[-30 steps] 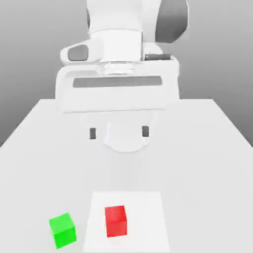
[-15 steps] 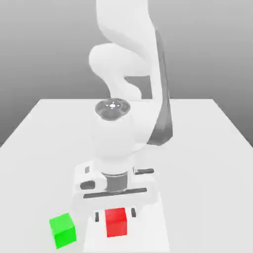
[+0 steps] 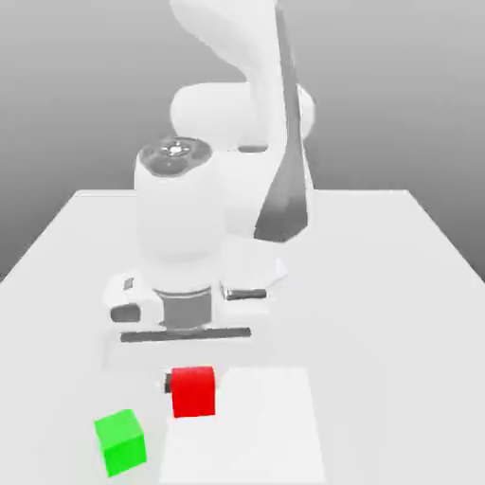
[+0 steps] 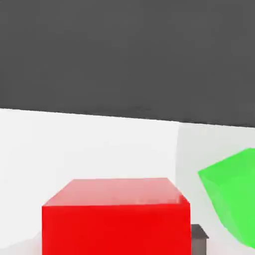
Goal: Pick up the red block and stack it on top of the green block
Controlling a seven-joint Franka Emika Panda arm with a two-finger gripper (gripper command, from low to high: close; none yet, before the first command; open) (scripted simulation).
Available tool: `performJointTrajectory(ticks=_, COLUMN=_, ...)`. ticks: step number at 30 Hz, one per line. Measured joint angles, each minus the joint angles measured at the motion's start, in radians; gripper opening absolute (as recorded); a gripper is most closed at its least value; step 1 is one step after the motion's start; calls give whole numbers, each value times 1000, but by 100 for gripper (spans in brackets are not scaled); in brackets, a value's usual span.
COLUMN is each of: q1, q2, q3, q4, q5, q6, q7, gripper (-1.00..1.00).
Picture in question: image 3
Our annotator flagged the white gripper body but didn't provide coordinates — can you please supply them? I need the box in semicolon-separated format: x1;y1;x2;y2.
100;324;275;371

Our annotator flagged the small red cube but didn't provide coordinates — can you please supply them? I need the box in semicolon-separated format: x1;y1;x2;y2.
170;366;217;420

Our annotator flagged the small green cube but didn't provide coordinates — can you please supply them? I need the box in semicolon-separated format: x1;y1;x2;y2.
93;408;148;478

